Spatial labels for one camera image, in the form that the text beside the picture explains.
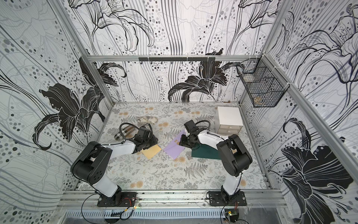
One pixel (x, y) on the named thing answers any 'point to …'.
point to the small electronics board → (233, 214)
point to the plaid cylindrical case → (125, 132)
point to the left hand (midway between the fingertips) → (157, 141)
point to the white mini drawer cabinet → (228, 120)
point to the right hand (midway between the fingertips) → (182, 142)
